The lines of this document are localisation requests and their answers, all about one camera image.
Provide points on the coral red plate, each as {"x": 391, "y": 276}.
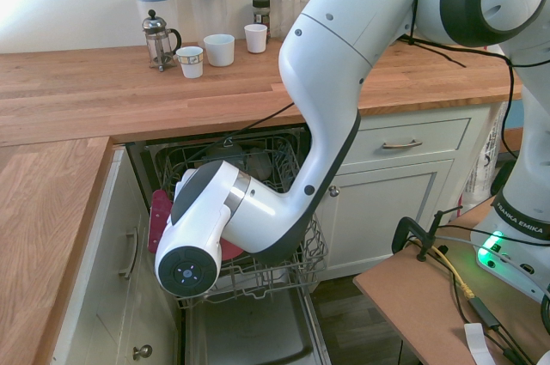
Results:
{"x": 157, "y": 219}

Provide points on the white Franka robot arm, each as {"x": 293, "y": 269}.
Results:
{"x": 335, "y": 81}

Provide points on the stainless dishwasher door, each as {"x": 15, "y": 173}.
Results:
{"x": 253, "y": 335}

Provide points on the round metal cabinet knob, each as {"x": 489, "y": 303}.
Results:
{"x": 142, "y": 351}
{"x": 334, "y": 191}

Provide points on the small white ribbed cup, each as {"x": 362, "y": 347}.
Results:
{"x": 256, "y": 40}

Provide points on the large white mug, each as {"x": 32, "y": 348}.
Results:
{"x": 219, "y": 51}

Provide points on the white cabinet single drawer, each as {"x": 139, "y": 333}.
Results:
{"x": 386, "y": 210}

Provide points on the patterned paper cup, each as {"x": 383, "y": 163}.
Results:
{"x": 190, "y": 63}

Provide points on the dark jar black lid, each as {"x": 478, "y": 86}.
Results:
{"x": 261, "y": 15}

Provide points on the black C clamp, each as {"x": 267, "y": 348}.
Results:
{"x": 408, "y": 227}

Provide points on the clear bottle green lid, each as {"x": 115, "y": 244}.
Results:
{"x": 284, "y": 8}

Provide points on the clear pitcher dark blue lid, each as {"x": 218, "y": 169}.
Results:
{"x": 208, "y": 13}

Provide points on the glass French press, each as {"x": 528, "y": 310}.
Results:
{"x": 159, "y": 43}

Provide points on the clear pitcher light blue lid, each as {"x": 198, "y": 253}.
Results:
{"x": 157, "y": 0}

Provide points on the brown mounting board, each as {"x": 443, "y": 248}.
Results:
{"x": 421, "y": 296}

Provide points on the white plastic wrapped pack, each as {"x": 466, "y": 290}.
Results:
{"x": 483, "y": 159}

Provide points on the white paper strip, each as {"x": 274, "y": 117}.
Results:
{"x": 479, "y": 343}

